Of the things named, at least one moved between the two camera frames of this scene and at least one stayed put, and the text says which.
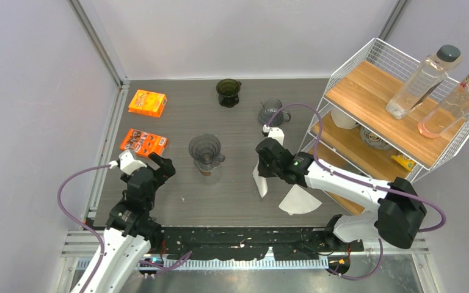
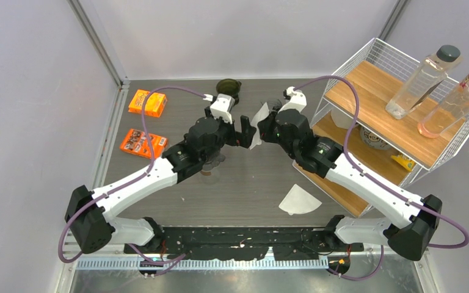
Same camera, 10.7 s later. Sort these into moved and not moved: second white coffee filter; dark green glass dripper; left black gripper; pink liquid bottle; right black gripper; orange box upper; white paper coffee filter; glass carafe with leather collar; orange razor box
Moved: left black gripper; white paper coffee filter; right black gripper
Not moved: glass carafe with leather collar; second white coffee filter; orange razor box; dark green glass dripper; orange box upper; pink liquid bottle
